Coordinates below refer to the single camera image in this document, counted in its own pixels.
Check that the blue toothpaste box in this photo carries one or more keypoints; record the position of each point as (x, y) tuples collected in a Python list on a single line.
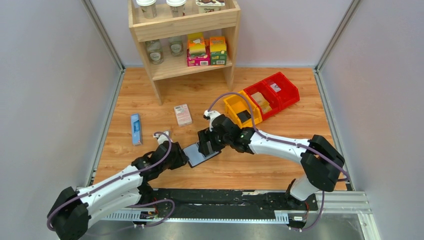
[(136, 129)]

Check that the dark credit card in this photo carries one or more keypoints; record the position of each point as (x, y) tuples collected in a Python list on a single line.
[(244, 116)]

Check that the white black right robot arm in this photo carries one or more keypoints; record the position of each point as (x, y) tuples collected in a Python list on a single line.
[(321, 162)]

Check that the glass jar left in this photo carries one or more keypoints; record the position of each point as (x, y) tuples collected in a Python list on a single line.
[(154, 51)]

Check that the chocolate pudding tub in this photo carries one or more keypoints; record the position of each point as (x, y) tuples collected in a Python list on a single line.
[(207, 6)]

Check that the green orange snack box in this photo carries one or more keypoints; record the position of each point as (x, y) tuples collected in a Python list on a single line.
[(218, 50)]

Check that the pink white card box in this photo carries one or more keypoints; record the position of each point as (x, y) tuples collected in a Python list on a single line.
[(182, 114)]

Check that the pink orange snack box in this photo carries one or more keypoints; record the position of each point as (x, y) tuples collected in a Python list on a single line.
[(198, 52)]

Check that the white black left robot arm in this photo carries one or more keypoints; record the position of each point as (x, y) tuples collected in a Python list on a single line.
[(75, 211)]

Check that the glass jar right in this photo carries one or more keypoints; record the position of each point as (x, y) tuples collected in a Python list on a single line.
[(176, 45)]

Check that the wooden two-tier shelf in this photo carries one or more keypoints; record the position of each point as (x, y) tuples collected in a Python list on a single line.
[(164, 26)]

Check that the white card in bin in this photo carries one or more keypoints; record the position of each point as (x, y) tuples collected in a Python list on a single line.
[(275, 87)]

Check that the white lidded cup middle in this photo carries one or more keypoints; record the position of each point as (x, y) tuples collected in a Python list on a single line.
[(177, 7)]

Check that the tan card in bin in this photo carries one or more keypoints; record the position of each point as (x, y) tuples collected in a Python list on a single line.
[(262, 102)]

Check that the white lidded cup left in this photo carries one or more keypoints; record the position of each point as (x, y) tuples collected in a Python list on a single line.
[(148, 8)]

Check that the yellow plastic bin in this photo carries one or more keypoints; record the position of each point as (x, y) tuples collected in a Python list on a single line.
[(235, 104)]

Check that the red plastic bin middle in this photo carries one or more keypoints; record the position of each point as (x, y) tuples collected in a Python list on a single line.
[(270, 97)]

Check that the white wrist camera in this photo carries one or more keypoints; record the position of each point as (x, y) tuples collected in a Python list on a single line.
[(162, 137), (211, 115)]

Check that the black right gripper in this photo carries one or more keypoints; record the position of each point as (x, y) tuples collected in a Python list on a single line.
[(205, 142)]

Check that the red plastic bin far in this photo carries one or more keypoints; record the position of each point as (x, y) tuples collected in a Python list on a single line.
[(289, 93)]

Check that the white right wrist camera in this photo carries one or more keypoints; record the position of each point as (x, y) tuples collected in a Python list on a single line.
[(211, 115)]

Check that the aluminium frame rail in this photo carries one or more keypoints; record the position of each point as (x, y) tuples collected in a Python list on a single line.
[(340, 215)]

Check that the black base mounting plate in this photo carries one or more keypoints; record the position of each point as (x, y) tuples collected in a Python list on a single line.
[(222, 203)]

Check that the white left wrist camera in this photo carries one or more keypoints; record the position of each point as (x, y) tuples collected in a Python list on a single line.
[(162, 137)]

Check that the white lidded cup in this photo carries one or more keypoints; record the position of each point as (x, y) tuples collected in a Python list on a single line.
[(177, 7), (148, 8)]

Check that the black leather card holder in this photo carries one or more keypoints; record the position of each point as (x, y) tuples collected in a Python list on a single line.
[(195, 157)]

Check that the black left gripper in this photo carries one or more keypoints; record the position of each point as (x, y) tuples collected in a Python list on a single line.
[(179, 155)]

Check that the glass jar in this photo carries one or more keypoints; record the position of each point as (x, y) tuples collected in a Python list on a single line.
[(154, 51), (176, 45)]

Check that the red plastic bin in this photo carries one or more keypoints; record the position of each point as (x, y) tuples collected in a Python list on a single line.
[(270, 97), (289, 93)]

